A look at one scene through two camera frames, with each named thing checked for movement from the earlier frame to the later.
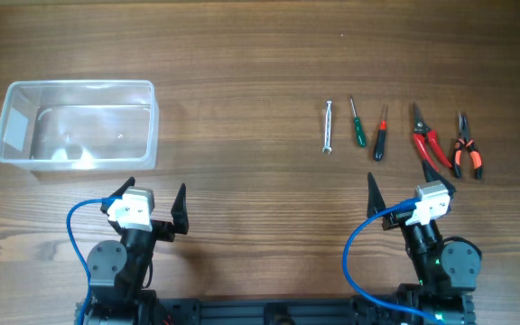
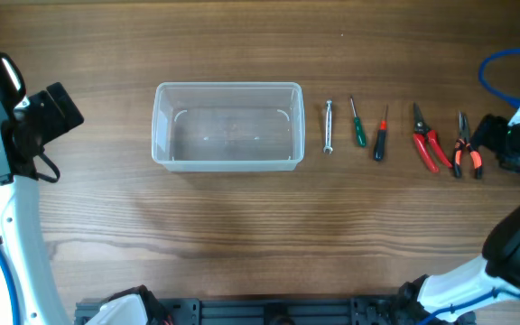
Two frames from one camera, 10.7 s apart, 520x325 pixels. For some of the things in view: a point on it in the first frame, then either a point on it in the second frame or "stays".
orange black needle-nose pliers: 462,141 stays
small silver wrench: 328,128 stays
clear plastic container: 88,125 to 228,126
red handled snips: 421,132 stays
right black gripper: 376,201 to 487,134
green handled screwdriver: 360,135 stays
